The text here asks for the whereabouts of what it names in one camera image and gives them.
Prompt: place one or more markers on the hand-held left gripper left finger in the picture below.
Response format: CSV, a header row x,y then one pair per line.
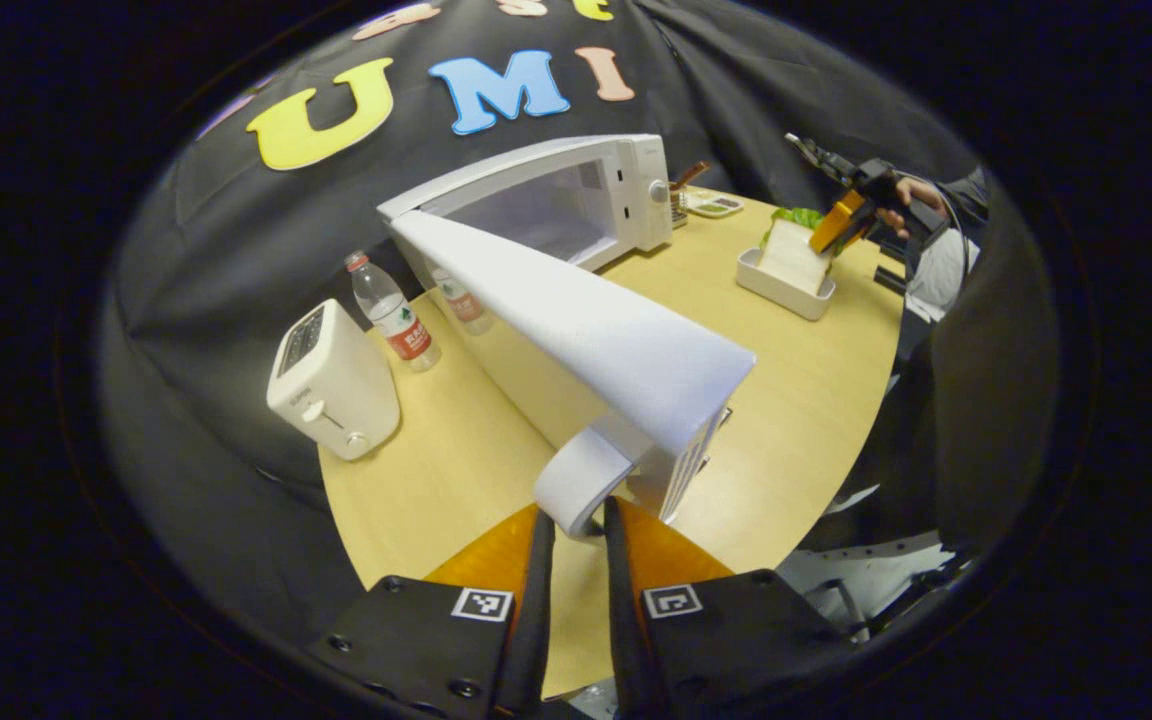
x,y
536,620

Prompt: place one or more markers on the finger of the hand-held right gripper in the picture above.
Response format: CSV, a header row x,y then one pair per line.
x,y
821,158
839,222

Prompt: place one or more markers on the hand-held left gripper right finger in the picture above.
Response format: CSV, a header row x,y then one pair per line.
x,y
624,620

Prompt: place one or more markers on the sandwich with lettuce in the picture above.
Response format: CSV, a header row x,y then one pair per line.
x,y
794,255

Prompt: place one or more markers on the white microwave oven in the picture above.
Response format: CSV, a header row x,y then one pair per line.
x,y
616,340

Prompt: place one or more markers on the small black block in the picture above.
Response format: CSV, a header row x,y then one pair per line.
x,y
891,280

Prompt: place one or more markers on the white rectangular tray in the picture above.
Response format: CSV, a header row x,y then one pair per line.
x,y
786,290

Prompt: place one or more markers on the white divided dish with beans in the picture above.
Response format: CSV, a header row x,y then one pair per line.
x,y
716,205

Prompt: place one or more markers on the white grey cloth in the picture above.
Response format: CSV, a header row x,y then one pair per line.
x,y
941,278

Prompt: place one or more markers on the brown wooden spoon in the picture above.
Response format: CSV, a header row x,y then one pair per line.
x,y
691,175

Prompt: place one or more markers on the small clear glass jar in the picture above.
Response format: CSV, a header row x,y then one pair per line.
x,y
679,210

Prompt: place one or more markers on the person's dark clothing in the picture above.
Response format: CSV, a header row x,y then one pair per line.
x,y
976,400

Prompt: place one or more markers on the white toaster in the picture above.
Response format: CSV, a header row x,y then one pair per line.
x,y
336,390

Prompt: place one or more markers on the clear water bottle red label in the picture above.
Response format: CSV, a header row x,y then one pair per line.
x,y
398,320

